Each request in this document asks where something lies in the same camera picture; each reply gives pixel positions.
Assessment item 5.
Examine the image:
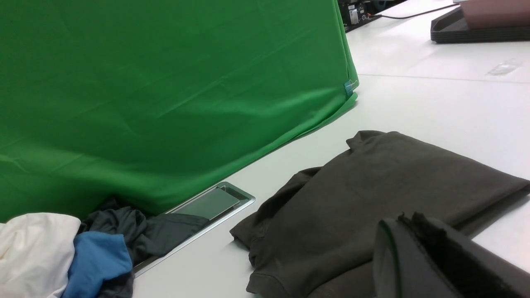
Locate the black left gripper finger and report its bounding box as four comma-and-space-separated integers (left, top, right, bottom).
373, 213, 530, 298

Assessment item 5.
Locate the dark gray long-sleeved shirt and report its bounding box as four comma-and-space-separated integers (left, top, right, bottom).
230, 131, 529, 298

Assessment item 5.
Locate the blue binder clip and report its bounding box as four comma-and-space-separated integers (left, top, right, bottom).
344, 79, 359, 98

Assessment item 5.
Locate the black tray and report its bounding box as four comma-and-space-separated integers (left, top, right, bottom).
430, 8, 530, 44

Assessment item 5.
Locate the pink box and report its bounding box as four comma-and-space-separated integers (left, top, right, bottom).
454, 0, 530, 29

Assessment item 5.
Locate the black electronic device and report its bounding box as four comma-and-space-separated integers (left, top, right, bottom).
337, 0, 404, 33

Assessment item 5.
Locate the dark slate crumpled garment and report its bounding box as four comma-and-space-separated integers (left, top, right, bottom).
77, 195, 210, 298

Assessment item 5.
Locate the green backdrop cloth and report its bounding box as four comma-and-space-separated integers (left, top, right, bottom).
0, 0, 359, 221

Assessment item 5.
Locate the blue crumpled garment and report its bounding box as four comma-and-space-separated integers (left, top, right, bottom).
62, 231, 133, 298

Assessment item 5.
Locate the white crumpled garment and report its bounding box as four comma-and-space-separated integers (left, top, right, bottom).
0, 213, 81, 298

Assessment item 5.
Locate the silver table cable hatch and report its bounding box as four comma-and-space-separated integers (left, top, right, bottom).
134, 181, 256, 279

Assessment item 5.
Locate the black background cable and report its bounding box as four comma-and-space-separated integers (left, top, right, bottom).
373, 2, 461, 20

